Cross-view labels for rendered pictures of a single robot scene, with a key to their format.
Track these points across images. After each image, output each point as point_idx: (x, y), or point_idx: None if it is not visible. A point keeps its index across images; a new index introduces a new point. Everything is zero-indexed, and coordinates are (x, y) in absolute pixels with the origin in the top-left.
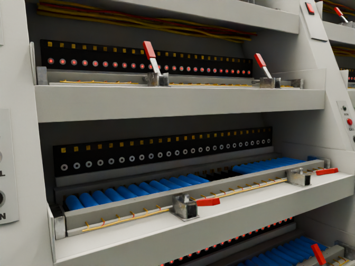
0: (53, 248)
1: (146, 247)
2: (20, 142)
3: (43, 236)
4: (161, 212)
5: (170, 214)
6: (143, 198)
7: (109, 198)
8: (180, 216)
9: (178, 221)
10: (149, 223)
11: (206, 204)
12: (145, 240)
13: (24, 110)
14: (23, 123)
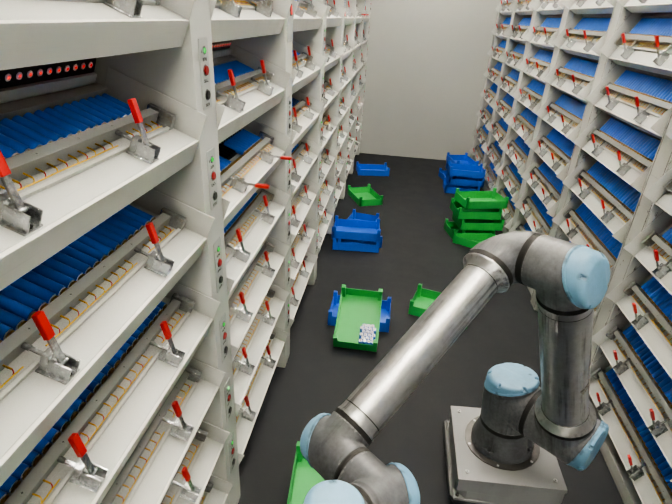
0: (225, 214)
1: (236, 208)
2: (216, 165)
3: (221, 209)
4: (226, 187)
5: (231, 188)
6: (221, 180)
7: None
8: (239, 190)
9: (240, 193)
10: (229, 195)
11: (263, 187)
12: (237, 205)
13: (216, 146)
14: (216, 154)
